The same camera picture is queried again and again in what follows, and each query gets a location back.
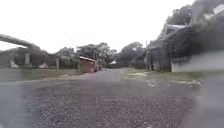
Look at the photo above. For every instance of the row of trees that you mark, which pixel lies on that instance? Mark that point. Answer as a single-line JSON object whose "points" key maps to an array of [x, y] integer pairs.
{"points": [[100, 52]]}

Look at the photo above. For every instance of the small red brick shed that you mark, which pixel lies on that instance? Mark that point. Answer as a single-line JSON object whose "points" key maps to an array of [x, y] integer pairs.
{"points": [[87, 65]]}

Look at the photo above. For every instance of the grey gravel asphalt road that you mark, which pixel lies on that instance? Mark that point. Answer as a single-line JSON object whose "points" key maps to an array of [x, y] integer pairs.
{"points": [[110, 100]]}

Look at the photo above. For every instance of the grass verge with litter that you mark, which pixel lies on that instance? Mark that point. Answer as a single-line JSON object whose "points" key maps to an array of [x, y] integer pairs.
{"points": [[160, 76]]}

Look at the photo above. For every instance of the grass verge strip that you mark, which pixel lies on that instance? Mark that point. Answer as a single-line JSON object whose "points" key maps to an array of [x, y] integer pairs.
{"points": [[50, 78]]}

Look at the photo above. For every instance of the dark building with roof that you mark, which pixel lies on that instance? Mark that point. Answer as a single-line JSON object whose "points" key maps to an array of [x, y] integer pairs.
{"points": [[180, 43]]}

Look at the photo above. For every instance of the tall dark tree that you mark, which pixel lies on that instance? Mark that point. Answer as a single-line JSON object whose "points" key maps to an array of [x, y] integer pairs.
{"points": [[181, 15]]}

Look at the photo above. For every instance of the grey building with pillars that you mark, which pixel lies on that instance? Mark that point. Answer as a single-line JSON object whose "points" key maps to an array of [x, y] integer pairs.
{"points": [[23, 56]]}

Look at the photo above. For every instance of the low grey wall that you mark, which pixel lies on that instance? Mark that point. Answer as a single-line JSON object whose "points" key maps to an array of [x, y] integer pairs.
{"points": [[30, 73]]}

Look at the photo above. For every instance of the white low fence wall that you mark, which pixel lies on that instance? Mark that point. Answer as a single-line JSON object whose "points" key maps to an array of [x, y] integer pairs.
{"points": [[200, 62]]}

